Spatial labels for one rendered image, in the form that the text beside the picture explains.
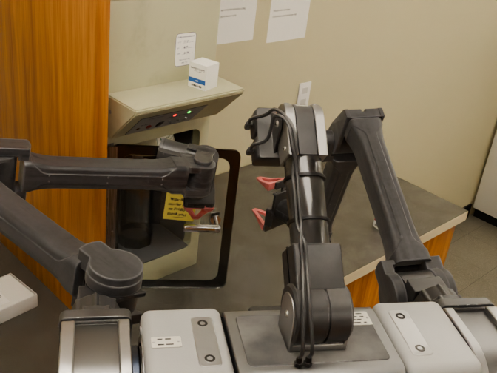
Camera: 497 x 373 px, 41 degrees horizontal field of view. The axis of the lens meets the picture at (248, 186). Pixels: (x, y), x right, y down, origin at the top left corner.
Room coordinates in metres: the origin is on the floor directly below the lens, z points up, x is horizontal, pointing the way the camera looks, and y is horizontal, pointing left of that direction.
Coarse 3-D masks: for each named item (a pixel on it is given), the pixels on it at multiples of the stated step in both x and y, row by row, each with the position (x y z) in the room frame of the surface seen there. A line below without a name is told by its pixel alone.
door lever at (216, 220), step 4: (216, 216) 1.43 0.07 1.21; (212, 220) 1.43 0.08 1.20; (216, 220) 1.42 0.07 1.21; (220, 220) 1.44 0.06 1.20; (184, 224) 1.38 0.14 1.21; (188, 224) 1.38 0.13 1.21; (192, 224) 1.38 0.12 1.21; (196, 224) 1.39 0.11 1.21; (200, 224) 1.39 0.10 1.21; (204, 224) 1.39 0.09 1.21; (208, 224) 1.39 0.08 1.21; (216, 224) 1.40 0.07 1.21; (184, 228) 1.37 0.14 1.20; (188, 228) 1.37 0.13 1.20; (192, 228) 1.37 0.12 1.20; (196, 228) 1.38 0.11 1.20; (200, 228) 1.38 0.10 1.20; (204, 228) 1.38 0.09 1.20; (208, 228) 1.38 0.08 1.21; (212, 228) 1.38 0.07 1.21; (216, 228) 1.39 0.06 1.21; (220, 228) 1.39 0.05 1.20; (216, 232) 1.38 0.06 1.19
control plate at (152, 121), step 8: (176, 112) 1.42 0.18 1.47; (184, 112) 1.45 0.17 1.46; (192, 112) 1.49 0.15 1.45; (144, 120) 1.36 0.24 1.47; (152, 120) 1.39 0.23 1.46; (160, 120) 1.42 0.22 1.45; (168, 120) 1.45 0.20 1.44; (184, 120) 1.51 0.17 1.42; (136, 128) 1.39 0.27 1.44; (144, 128) 1.41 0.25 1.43; (152, 128) 1.44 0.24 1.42
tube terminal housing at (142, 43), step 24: (120, 0) 1.42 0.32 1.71; (144, 0) 1.46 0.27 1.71; (168, 0) 1.50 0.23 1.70; (192, 0) 1.56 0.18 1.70; (216, 0) 1.61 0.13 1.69; (120, 24) 1.41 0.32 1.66; (144, 24) 1.46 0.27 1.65; (168, 24) 1.51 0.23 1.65; (192, 24) 1.56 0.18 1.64; (216, 24) 1.62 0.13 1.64; (120, 48) 1.41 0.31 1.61; (144, 48) 1.46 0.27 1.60; (168, 48) 1.51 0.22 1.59; (120, 72) 1.41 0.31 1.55; (144, 72) 1.46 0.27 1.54; (168, 72) 1.51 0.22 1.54; (192, 120) 1.58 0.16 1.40
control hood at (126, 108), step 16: (224, 80) 1.58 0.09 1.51; (112, 96) 1.37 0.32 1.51; (128, 96) 1.39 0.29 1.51; (144, 96) 1.40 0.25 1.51; (160, 96) 1.41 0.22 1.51; (176, 96) 1.43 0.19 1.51; (192, 96) 1.44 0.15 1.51; (208, 96) 1.46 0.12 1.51; (224, 96) 1.50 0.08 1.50; (112, 112) 1.36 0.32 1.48; (128, 112) 1.33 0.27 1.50; (144, 112) 1.33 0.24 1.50; (160, 112) 1.37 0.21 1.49; (208, 112) 1.55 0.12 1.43; (112, 128) 1.36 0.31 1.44; (128, 128) 1.36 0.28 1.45
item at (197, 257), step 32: (224, 160) 1.44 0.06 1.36; (128, 192) 1.39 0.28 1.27; (160, 192) 1.41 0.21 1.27; (224, 192) 1.44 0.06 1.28; (128, 224) 1.39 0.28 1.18; (160, 224) 1.41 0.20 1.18; (224, 224) 1.44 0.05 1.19; (160, 256) 1.41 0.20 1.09; (192, 256) 1.43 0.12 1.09; (224, 256) 1.44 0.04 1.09; (160, 288) 1.41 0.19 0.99; (192, 288) 1.43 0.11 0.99
